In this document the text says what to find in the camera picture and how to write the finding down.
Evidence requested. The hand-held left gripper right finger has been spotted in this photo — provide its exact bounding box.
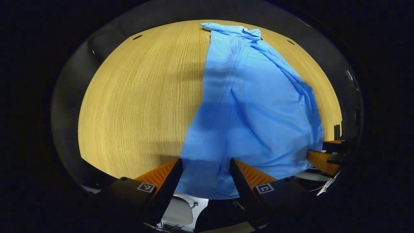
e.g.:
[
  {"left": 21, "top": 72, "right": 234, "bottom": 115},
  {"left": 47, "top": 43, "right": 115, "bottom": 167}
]
[{"left": 230, "top": 159, "right": 319, "bottom": 229}]

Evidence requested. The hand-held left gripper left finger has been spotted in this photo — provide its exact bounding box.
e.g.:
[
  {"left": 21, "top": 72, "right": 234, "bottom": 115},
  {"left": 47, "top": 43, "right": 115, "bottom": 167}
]
[{"left": 95, "top": 159, "right": 183, "bottom": 227}]

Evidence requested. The light blue T-shirt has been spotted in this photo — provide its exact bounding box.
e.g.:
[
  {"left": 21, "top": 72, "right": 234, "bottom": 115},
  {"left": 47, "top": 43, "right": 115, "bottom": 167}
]
[{"left": 176, "top": 22, "right": 324, "bottom": 200}]

